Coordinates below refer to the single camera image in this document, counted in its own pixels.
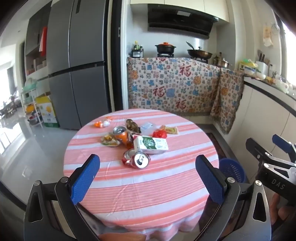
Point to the crushed red can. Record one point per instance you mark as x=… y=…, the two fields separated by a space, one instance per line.
x=141 y=160
x=127 y=158

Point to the black pot orange lid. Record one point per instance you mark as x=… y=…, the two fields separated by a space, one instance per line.
x=165 y=48

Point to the grey wall shelf unit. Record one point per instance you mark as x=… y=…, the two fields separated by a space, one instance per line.
x=34 y=46

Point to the green storage rack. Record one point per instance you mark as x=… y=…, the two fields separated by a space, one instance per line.
x=30 y=102

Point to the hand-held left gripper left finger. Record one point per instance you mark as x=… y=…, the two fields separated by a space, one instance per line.
x=85 y=178

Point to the red hanging decoration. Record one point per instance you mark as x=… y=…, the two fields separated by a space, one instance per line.
x=43 y=41

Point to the hexagon patterned floor rug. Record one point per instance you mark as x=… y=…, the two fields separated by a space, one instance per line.
x=217 y=146

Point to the steel pot with lid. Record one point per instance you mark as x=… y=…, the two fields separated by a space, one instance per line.
x=220 y=62

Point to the white kitchen cabinet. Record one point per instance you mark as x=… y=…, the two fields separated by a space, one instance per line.
x=261 y=111

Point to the round table striped pink tablecloth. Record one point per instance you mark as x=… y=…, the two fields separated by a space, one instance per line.
x=148 y=187

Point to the white knife holder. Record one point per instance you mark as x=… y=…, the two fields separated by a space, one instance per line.
x=261 y=67

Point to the condiment bottles rack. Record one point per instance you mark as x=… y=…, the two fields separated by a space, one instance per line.
x=137 y=52

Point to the dark wok with lid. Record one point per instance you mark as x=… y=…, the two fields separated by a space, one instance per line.
x=200 y=53

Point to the person's right hand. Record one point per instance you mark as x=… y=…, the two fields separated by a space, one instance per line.
x=276 y=210

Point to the yellow green packet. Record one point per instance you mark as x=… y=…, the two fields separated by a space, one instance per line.
x=247 y=67

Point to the red plastic bag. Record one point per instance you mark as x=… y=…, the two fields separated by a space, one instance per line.
x=159 y=134

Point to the white bowl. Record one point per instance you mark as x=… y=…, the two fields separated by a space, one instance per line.
x=260 y=76

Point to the gas stove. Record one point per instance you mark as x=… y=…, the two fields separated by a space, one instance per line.
x=165 y=55

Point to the hanging kitchen items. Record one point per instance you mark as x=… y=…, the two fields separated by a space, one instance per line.
x=267 y=34

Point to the yellow red snack packet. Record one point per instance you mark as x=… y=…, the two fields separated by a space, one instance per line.
x=171 y=130

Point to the blue plastic mesh wastebasket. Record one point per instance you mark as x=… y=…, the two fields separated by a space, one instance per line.
x=232 y=170

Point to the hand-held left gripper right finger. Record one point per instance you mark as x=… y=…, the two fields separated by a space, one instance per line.
x=210 y=180

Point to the brown crumpled wrapper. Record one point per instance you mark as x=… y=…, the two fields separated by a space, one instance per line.
x=133 y=126

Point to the yellow green cardboard box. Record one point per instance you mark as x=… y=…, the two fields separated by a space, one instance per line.
x=47 y=111

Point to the crushed orange can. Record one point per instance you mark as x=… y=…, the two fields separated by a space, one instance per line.
x=122 y=136

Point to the white yellow snack packet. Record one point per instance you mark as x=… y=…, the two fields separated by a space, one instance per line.
x=110 y=140

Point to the white green milk carton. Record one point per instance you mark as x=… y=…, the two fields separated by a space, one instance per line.
x=150 y=144

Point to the small printed patterned cloth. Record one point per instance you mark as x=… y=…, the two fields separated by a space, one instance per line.
x=229 y=102

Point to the orange white candy wrapper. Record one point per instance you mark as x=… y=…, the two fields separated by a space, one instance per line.
x=101 y=124

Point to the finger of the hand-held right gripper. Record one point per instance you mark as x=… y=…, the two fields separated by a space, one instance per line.
x=255 y=147
x=282 y=142

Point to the black range hood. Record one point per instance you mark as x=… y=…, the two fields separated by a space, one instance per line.
x=180 y=20

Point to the large printed patterned cloth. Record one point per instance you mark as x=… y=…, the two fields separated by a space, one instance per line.
x=171 y=85

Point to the person's leg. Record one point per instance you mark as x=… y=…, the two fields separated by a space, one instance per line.
x=122 y=236

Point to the grey refrigerator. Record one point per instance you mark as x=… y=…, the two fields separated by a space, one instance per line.
x=76 y=64

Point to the window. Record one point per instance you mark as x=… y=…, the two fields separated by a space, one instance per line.
x=290 y=58

